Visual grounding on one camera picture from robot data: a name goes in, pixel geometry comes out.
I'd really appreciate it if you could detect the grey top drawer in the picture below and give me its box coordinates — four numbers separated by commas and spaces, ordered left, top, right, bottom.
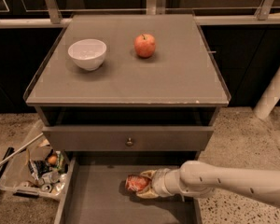
43, 125, 214, 151

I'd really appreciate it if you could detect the metal window railing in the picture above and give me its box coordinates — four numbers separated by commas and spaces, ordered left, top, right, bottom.
0, 0, 280, 28

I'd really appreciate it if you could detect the white ceramic bowl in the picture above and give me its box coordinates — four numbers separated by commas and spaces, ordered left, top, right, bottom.
67, 39, 106, 71

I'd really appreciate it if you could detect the red coke can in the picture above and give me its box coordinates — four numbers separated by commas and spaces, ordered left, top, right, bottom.
125, 175, 151, 192

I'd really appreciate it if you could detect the white diagonal pole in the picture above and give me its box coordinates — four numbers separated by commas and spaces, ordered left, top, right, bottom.
253, 66, 280, 119

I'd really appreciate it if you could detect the silver can in bin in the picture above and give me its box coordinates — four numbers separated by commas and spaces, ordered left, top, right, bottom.
41, 171, 60, 184

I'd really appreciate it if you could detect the grey open middle drawer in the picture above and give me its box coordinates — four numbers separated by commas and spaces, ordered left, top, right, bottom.
54, 152, 202, 224

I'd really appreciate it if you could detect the grey drawer cabinet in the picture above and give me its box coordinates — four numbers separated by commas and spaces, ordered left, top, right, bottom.
22, 13, 231, 224

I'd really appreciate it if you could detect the orange fruit in bin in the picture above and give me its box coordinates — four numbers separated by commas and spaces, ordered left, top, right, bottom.
48, 155, 58, 165

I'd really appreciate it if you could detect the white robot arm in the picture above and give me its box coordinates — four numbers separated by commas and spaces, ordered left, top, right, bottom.
136, 161, 280, 208

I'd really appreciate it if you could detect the dark snack bag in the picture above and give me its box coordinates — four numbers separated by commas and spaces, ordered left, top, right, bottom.
28, 160, 52, 180

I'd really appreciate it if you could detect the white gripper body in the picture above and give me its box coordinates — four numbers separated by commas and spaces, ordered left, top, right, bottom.
152, 168, 179, 198

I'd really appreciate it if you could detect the clear plastic bin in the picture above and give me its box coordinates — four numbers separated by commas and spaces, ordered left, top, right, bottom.
0, 121, 67, 200

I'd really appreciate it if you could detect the round brass drawer knob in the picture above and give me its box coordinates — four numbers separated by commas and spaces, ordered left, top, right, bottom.
125, 137, 133, 147

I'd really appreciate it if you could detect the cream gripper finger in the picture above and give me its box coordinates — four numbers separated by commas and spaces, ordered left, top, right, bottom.
136, 186, 159, 199
140, 170, 156, 179

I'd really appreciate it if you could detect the red apple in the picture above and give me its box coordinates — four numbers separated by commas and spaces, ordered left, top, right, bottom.
133, 34, 156, 58

